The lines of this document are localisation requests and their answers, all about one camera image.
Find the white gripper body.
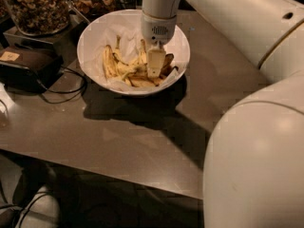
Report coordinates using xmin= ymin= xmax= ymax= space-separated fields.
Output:
xmin=141 ymin=12 xmax=177 ymax=46

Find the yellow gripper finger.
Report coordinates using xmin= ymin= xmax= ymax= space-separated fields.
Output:
xmin=147 ymin=46 xmax=166 ymax=78

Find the spotted top banana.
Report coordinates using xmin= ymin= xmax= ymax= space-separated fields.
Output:
xmin=116 ymin=53 xmax=174 ymax=79

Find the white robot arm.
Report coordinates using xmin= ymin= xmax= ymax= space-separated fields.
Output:
xmin=142 ymin=0 xmax=304 ymax=228

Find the bottom yellow banana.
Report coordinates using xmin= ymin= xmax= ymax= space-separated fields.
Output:
xmin=129 ymin=77 xmax=154 ymax=87

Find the yellow banana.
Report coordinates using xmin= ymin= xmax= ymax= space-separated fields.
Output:
xmin=103 ymin=45 xmax=117 ymax=79
xmin=129 ymin=77 xmax=154 ymax=87

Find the white bowl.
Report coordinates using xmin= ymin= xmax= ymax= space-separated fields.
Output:
xmin=76 ymin=9 xmax=191 ymax=98

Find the left yellow banana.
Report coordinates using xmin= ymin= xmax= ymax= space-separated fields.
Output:
xmin=103 ymin=45 xmax=117 ymax=79

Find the white paper bowl liner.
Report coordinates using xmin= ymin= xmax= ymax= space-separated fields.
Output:
xmin=83 ymin=15 xmax=187 ymax=92

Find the metal tray stand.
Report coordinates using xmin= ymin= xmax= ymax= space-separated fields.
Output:
xmin=4 ymin=14 xmax=87 ymax=66

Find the glass jar of nuts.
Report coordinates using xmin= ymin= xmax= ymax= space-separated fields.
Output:
xmin=4 ymin=0 xmax=70 ymax=36

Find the black brown card terminal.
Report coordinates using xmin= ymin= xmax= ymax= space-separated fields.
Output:
xmin=0 ymin=47 xmax=64 ymax=93

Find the white stool seat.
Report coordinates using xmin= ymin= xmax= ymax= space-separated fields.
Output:
xmin=15 ymin=186 xmax=61 ymax=228

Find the black cable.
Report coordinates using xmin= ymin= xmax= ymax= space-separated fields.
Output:
xmin=37 ymin=66 xmax=88 ymax=105

